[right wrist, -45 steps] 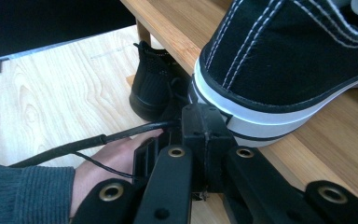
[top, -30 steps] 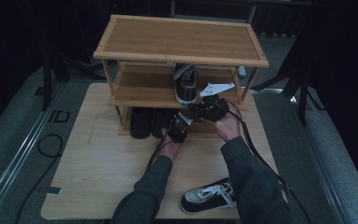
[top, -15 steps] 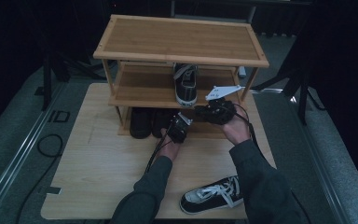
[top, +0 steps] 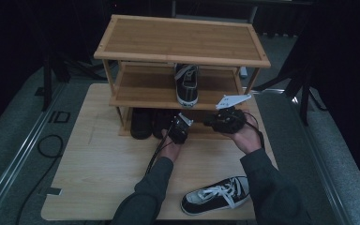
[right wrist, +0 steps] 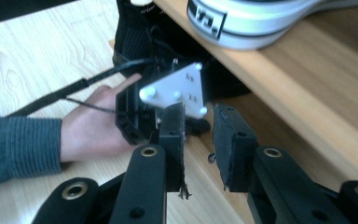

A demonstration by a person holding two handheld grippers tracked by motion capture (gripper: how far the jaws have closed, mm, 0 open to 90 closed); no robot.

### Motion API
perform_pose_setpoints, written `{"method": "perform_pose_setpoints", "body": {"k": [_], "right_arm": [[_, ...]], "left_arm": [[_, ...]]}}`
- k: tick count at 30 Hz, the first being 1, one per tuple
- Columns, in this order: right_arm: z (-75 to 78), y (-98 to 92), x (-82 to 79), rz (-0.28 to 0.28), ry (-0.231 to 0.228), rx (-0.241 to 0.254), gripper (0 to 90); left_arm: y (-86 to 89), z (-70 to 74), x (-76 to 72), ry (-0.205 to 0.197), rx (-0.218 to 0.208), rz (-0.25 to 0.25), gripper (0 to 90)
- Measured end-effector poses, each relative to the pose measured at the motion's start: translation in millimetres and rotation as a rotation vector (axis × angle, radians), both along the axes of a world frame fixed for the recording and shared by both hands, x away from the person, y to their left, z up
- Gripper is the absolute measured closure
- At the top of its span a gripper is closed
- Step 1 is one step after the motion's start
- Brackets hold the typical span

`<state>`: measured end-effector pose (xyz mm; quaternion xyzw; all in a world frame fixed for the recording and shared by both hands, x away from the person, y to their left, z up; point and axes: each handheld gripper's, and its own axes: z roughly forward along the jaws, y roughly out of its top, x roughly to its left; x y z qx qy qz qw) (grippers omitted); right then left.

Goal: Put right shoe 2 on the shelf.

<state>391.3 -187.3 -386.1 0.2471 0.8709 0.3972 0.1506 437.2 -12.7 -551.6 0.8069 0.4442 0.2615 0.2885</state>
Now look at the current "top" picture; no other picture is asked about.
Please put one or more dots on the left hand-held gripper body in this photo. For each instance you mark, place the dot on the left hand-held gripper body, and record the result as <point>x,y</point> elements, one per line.
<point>178,132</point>

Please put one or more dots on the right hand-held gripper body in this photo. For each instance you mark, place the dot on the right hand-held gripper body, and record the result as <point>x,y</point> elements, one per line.
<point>229,122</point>

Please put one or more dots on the plain black shoe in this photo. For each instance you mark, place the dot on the plain black shoe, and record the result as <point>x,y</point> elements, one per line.
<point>141,123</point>
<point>161,123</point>

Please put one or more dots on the black white laced sneaker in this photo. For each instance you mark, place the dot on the black white laced sneaker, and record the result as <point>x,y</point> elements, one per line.
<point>187,89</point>
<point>212,203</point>

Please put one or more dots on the wooden shoe rack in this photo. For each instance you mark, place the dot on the wooden shoe rack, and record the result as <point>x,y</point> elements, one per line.
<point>181,40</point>

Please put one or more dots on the person's left hand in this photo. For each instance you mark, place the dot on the person's left hand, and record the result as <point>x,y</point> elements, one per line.
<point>170,151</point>

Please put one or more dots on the person's right hand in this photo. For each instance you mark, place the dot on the person's right hand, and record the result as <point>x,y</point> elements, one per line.
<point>248,137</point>

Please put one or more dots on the black metal stand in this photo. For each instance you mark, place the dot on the black metal stand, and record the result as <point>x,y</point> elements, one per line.
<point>304,93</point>
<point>47,84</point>

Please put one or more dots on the metal floor rail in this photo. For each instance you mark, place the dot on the metal floor rail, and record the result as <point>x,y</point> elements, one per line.
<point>318,168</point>
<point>22,156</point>

